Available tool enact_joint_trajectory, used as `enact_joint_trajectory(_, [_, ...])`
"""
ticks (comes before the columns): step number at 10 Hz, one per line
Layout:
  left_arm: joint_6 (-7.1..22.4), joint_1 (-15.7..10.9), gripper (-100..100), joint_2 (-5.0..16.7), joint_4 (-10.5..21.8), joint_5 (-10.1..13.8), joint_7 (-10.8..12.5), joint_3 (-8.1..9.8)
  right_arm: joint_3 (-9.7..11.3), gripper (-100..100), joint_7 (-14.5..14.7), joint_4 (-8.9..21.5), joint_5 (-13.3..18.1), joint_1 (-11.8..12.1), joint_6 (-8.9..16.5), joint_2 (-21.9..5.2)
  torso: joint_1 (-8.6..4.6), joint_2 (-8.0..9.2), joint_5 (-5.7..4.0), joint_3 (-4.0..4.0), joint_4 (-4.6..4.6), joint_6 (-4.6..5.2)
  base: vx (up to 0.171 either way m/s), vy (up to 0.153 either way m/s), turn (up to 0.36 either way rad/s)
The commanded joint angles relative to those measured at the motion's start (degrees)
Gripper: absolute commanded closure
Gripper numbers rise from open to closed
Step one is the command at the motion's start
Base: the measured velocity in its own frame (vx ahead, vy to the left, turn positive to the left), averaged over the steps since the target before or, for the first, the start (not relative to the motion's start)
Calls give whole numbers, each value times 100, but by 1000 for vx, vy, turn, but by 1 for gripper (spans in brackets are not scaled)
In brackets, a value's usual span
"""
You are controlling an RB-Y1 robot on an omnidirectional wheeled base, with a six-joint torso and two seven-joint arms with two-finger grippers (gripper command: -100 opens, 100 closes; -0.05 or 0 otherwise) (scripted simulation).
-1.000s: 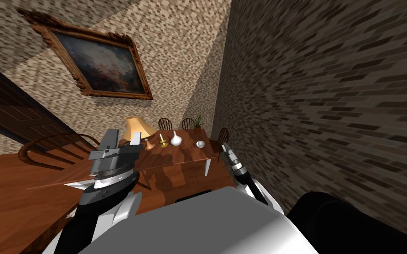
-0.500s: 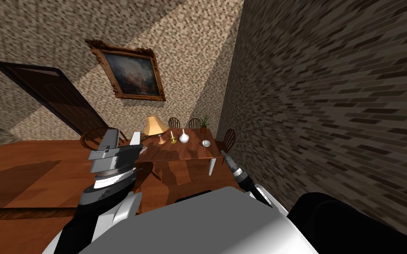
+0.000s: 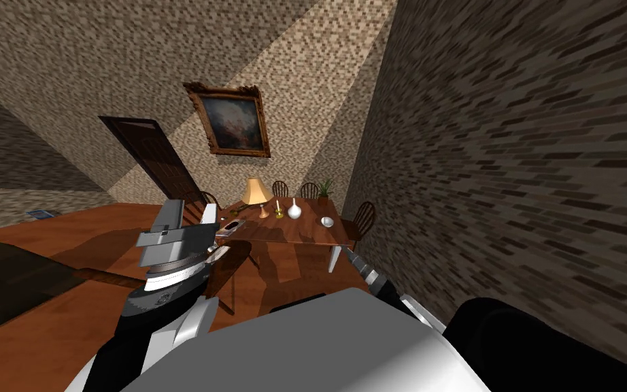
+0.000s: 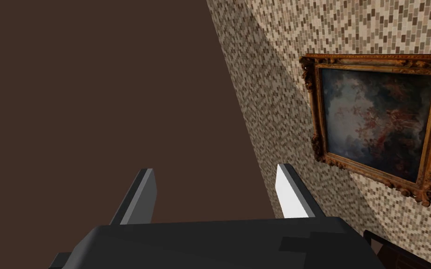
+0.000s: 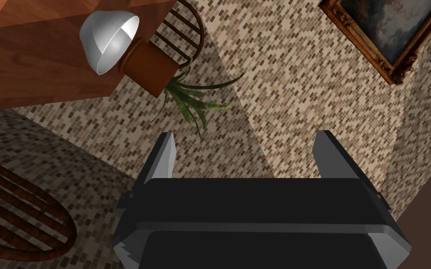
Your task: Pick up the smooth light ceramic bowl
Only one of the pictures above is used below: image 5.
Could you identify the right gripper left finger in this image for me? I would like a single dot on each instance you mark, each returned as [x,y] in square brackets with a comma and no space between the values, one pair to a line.
[162,161]

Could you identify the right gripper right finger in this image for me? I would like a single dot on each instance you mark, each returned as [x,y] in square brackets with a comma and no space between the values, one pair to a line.
[333,158]

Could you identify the potted plant in terracotta pot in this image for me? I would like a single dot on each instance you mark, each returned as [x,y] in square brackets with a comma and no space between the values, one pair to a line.
[152,69]

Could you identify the gold framed painting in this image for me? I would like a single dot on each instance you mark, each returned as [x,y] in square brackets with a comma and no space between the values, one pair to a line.
[387,28]

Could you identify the white bowl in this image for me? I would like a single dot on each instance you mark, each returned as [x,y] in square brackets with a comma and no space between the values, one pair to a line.
[107,39]

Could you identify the dark wooden spindle chair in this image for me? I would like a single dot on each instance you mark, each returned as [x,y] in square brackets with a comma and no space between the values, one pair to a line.
[17,220]
[182,31]

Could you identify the brown wooden table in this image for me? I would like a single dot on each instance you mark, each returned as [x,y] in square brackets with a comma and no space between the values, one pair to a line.
[32,59]

